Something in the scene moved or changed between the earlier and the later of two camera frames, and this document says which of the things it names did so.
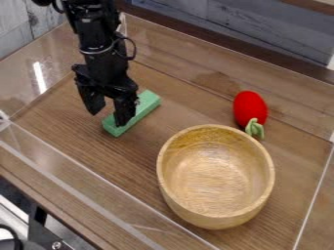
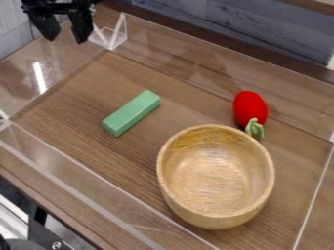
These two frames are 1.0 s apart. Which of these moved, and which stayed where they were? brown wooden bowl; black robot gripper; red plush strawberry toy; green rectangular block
Moved: black robot gripper
Stayed: red plush strawberry toy; green rectangular block; brown wooden bowl
